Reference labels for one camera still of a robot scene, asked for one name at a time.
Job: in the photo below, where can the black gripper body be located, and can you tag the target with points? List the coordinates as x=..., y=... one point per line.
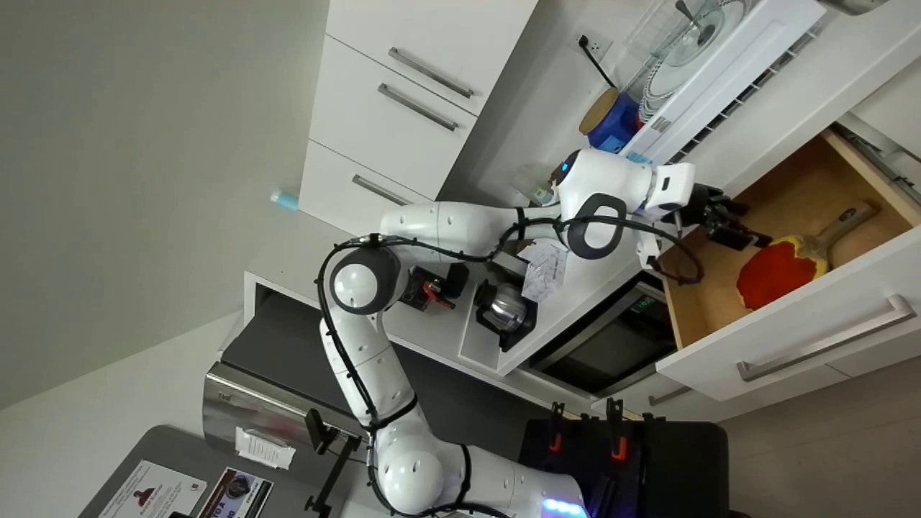
x=710, y=205

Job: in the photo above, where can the white cabinet drawer front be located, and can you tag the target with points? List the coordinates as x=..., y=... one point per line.
x=340, y=187
x=451, y=33

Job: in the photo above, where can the wooden drawer with white front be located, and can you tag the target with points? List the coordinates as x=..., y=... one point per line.
x=816, y=192

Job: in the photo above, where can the white crumpled paper towel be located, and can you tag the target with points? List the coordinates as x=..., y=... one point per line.
x=545, y=274

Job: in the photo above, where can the small teal object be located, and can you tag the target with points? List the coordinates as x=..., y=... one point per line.
x=285, y=199

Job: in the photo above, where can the black built-in oven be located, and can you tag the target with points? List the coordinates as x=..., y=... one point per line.
x=601, y=349

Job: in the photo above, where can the blue cup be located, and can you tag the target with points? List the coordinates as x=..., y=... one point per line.
x=618, y=127

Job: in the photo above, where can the white printed paper sheet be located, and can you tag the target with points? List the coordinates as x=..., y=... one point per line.
x=153, y=490

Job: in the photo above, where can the round cork lid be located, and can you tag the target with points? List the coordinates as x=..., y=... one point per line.
x=598, y=111

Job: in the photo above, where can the clear glass plate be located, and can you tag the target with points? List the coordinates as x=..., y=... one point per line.
x=691, y=54

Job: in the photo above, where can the white paper label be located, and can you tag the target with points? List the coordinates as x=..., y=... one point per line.
x=267, y=451

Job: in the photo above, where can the white cabinet drawers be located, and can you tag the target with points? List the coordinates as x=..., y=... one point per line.
x=376, y=124

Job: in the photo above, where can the paper sheet with dark photo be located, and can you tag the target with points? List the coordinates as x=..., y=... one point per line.
x=234, y=490

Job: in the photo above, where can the white dish rack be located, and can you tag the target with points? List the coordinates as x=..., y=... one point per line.
x=710, y=91

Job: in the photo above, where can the stainless steel appliance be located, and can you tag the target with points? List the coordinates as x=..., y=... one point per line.
x=241, y=403

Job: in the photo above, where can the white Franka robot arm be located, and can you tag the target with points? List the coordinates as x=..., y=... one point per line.
x=451, y=226

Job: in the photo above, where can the black clamp mount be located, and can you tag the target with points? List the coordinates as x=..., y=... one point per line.
x=317, y=429

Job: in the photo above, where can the black case with orange clips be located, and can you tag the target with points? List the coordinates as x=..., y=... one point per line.
x=673, y=469

